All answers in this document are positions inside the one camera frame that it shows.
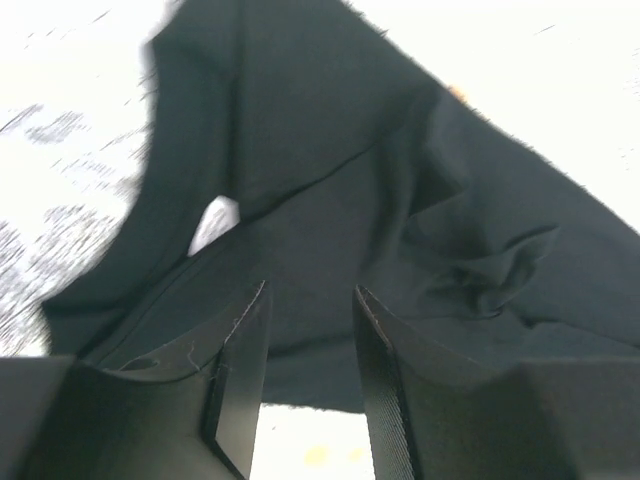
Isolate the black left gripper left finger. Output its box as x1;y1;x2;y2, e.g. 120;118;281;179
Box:
1;282;271;479

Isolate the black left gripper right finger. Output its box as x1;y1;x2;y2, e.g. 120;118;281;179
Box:
353;287;639;479

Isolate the black t-shirt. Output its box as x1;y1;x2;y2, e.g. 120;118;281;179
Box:
42;1;639;412

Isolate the floral patterned table mat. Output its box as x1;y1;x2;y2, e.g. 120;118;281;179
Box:
1;1;630;479

